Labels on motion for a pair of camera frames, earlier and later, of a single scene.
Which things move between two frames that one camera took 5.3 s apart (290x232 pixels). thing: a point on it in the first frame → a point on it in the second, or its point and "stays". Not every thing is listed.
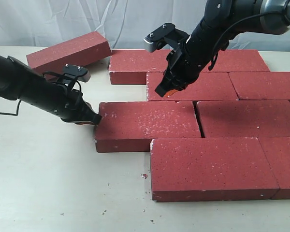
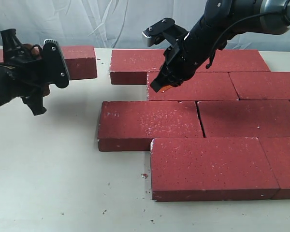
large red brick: [131, 126] stays
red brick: [209, 86] stays
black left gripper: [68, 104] → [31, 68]
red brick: [254, 118] stays
